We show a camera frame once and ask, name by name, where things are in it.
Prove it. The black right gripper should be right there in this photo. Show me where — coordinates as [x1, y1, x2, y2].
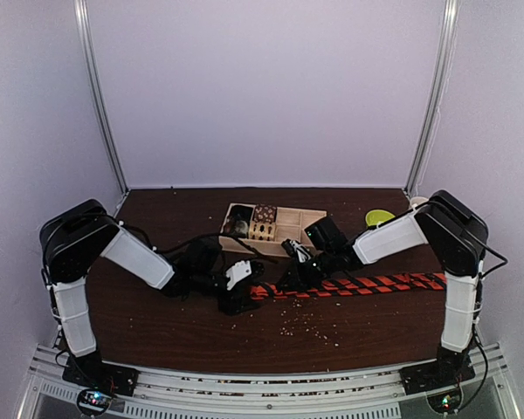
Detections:
[277, 249, 336, 292]

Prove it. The wooden compartment box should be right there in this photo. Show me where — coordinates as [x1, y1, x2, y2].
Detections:
[218, 203, 328, 258]

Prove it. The red navy striped tie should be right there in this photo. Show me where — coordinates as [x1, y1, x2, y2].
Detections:
[250, 273, 447, 301]

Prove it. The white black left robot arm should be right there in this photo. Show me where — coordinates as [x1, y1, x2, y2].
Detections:
[39, 199, 265, 388]

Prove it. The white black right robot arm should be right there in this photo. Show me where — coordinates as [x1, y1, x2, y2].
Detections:
[276, 189, 488, 386]

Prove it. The beige patterned rolled tie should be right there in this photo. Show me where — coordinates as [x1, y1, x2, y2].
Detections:
[248, 221, 276, 242]

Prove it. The dark patterned rolled tie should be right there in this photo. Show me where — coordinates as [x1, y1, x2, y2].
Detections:
[224, 218, 250, 238]

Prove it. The brown floral rolled tie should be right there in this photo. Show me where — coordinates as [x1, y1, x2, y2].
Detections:
[252, 204, 277, 223]

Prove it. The black rolled tie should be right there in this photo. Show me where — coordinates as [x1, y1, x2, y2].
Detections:
[228, 204, 254, 222]

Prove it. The green bowl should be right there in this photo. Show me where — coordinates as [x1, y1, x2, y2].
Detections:
[365, 209, 395, 229]

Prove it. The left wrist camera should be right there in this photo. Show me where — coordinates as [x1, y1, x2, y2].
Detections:
[224, 260, 265, 291]

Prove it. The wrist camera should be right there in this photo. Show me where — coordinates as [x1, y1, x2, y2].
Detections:
[281, 239, 314, 263]
[224, 260, 265, 291]

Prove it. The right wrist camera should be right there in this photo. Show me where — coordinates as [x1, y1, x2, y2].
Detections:
[281, 239, 314, 263]

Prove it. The aluminium front rail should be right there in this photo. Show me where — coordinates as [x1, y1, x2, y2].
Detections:
[13, 344, 524, 418]

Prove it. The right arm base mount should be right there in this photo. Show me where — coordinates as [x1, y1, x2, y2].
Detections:
[399, 342, 489, 416]

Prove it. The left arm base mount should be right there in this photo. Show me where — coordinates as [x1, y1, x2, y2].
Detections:
[55, 348, 139, 418]

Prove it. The right aluminium frame post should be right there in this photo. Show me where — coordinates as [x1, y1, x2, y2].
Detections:
[403, 0, 460, 197]

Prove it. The aluminium frame post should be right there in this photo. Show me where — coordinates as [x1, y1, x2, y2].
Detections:
[403, 0, 460, 197]
[73, 0, 129, 195]

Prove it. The left aluminium frame post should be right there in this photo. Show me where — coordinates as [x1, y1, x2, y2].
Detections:
[73, 0, 129, 195]

